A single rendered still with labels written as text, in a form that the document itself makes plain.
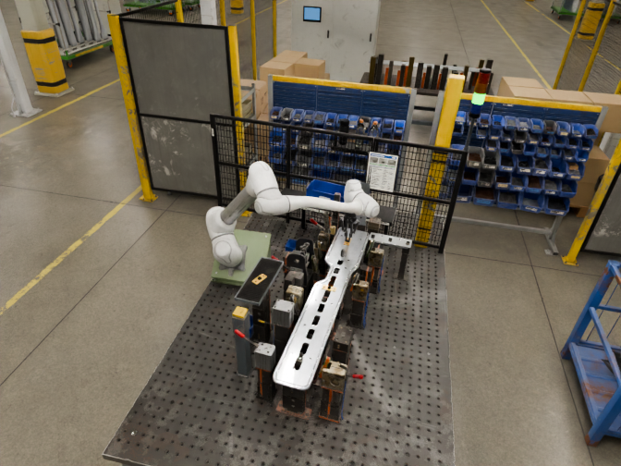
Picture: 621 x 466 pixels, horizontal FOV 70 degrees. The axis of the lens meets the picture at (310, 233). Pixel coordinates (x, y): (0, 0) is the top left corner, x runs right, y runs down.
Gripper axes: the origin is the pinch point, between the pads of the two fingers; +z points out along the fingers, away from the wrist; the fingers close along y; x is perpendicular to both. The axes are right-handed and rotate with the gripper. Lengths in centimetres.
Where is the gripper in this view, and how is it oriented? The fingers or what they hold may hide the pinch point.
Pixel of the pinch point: (347, 236)
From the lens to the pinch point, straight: 296.5
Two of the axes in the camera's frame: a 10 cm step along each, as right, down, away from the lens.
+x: 2.9, -5.4, 7.9
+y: 9.6, 1.9, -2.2
